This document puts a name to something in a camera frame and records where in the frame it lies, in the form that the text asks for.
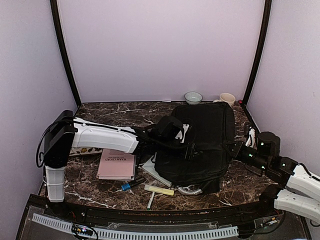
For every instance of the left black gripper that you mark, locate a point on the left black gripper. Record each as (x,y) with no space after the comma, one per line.
(188,151)

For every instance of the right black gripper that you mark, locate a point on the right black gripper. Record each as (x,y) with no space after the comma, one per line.
(237,151)

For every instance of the black student bag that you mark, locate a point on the black student bag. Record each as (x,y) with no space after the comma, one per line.
(205,161)

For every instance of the yellow highlighter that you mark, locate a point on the yellow highlighter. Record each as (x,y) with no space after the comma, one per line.
(159,190)

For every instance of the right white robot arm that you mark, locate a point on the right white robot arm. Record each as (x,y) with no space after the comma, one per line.
(295,189)

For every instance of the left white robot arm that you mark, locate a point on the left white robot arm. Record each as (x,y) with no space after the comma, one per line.
(69,135)

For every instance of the grey notebook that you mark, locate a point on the grey notebook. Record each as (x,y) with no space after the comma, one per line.
(149,167)

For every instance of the small white bowl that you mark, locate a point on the small white bowl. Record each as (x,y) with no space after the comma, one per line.
(193,98)

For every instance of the pink book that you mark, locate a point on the pink book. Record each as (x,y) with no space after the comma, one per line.
(116,166)

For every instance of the blue black marker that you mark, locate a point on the blue black marker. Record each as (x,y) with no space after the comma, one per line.
(129,185)

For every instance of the cream mug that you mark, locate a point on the cream mug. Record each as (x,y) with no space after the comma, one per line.
(227,98)

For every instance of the white pen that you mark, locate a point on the white pen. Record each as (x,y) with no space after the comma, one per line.
(150,201)

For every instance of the floral placemat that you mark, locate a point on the floral placemat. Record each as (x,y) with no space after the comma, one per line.
(81,151)

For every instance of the black front table rail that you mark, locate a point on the black front table rail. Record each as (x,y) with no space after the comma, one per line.
(91,215)

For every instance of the white cable duct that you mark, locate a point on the white cable duct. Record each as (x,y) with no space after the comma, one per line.
(126,231)

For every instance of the right black frame post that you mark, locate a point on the right black frame post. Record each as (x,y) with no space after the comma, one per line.
(259,51)

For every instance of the black frame post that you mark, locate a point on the black frame post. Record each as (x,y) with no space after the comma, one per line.
(63,52)
(259,51)

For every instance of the left black frame post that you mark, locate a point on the left black frame post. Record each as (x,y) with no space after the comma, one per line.
(63,52)

